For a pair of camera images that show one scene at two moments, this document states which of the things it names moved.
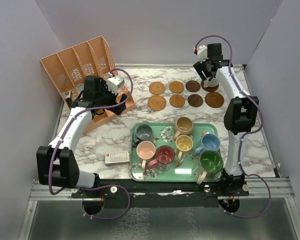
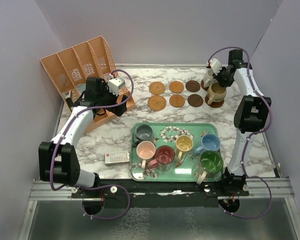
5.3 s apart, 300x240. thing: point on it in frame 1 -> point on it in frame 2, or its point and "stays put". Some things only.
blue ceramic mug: x=209 y=142 stays put
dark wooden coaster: x=195 y=100 stays put
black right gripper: x=199 y=68 -> x=222 y=83
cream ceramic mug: x=213 y=83 stays put
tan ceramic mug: x=183 y=125 -> x=216 y=93
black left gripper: x=118 y=109 stays put
